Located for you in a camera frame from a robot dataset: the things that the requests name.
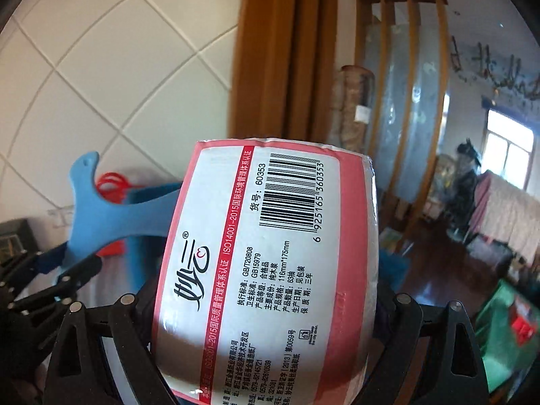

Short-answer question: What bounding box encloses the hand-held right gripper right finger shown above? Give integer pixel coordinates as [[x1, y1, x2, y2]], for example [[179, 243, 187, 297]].
[[358, 292, 492, 405]]

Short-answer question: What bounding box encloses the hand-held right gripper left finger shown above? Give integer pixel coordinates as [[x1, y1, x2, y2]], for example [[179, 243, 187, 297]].
[[44, 291, 182, 405]]

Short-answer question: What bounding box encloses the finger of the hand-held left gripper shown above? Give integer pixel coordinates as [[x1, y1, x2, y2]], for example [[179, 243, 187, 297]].
[[0, 249, 70, 296], [12, 257, 104, 309]]

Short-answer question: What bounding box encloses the light blue curved plastic piece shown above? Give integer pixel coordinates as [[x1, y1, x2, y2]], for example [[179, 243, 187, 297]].
[[63, 151, 184, 271]]

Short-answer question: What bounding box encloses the blue plastic crate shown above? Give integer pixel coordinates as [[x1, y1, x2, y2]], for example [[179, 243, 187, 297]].
[[124, 181, 184, 296]]

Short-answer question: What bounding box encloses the pink red tissue pack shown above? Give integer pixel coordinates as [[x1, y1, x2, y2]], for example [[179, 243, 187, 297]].
[[150, 137, 380, 405]]

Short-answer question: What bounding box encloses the dark green box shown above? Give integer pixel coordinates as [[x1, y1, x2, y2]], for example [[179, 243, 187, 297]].
[[0, 218, 41, 258]]

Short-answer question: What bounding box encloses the red plastic carry case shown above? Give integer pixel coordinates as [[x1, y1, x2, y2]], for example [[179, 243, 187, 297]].
[[96, 172, 140, 258]]

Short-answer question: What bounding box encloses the green bag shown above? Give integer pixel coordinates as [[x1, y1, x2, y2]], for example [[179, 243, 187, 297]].
[[470, 278, 540, 389]]

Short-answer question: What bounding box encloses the pink cloth on drying rack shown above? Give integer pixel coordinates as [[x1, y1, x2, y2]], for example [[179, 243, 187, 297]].
[[472, 171, 540, 262]]

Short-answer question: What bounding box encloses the black hanging garment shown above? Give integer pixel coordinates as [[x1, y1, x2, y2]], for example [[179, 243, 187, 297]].
[[453, 137, 482, 237]]

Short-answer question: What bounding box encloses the window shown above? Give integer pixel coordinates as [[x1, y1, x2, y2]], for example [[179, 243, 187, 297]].
[[485, 110, 536, 186]]

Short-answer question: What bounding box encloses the rolled mat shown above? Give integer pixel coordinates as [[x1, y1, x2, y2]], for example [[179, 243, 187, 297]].
[[337, 64, 376, 153]]

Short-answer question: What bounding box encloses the white wall socket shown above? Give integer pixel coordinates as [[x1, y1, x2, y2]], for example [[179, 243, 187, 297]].
[[48, 207, 77, 226]]

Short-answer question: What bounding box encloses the wall decoration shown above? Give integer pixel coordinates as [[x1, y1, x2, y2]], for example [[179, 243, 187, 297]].
[[449, 36, 540, 102]]

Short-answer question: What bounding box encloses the wooden door frame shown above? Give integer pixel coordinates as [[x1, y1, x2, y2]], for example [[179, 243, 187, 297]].
[[228, 0, 340, 146]]

